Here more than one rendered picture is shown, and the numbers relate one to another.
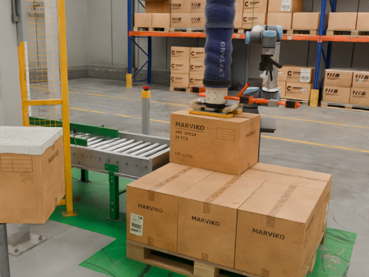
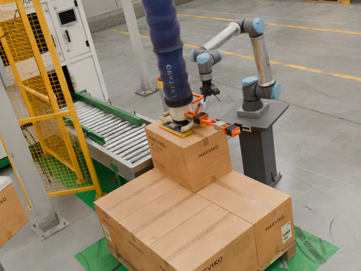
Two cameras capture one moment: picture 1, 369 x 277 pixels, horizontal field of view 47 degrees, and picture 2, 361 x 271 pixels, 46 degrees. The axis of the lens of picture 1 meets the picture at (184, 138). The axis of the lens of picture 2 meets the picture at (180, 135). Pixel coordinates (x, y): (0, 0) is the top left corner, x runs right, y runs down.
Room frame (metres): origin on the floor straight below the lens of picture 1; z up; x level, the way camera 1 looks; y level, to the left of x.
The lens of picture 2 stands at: (0.62, -1.76, 2.42)
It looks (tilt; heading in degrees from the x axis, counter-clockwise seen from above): 27 degrees down; 30
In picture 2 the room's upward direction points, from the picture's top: 12 degrees counter-clockwise
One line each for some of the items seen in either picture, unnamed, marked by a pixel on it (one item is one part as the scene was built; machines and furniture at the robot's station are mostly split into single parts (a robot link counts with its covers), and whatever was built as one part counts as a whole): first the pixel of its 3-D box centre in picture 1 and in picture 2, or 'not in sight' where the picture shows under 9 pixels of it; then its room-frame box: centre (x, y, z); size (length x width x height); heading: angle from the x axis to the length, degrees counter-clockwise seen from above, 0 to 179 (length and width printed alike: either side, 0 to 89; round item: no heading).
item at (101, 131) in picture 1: (57, 123); (107, 106); (4.39, 1.35, 0.60); 1.60 x 0.10 x 0.09; 63
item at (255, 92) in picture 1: (251, 96); (251, 87); (3.97, -0.62, 0.99); 0.17 x 0.15 x 0.18; 76
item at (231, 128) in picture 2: (291, 104); (231, 130); (3.04, -0.77, 1.08); 0.08 x 0.07 x 0.05; 61
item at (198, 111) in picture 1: (210, 111); (174, 127); (3.25, -0.20, 0.97); 0.34 x 0.10 x 0.05; 61
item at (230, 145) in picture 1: (214, 138); (187, 148); (3.30, -0.24, 0.74); 0.60 x 0.40 x 0.40; 60
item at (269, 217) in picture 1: (233, 205); (190, 219); (2.89, -0.37, 0.34); 1.20 x 1.00 x 0.40; 63
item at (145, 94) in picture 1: (145, 139); (170, 123); (4.17, 0.39, 0.50); 0.07 x 0.07 x 1.00; 63
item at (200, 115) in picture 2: (246, 99); (201, 118); (3.21, -0.46, 1.08); 0.10 x 0.08 x 0.06; 151
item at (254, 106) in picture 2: (249, 110); (252, 101); (3.98, -0.61, 0.86); 0.19 x 0.19 x 0.10
